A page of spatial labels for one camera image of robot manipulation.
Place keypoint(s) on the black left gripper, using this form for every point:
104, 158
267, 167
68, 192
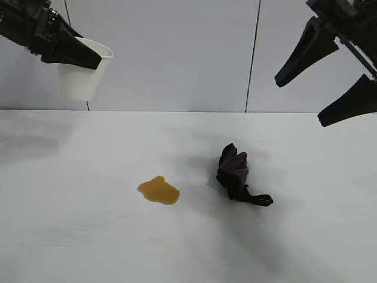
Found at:
23, 26

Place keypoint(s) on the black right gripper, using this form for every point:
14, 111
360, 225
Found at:
365, 35

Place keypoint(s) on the white paper cup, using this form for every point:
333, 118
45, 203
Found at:
79, 85

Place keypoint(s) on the purple and black cloth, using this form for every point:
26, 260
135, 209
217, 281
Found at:
232, 171

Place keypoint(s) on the brown liquid spill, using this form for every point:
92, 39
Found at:
159, 191

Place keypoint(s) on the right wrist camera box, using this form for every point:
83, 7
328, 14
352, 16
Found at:
330, 7

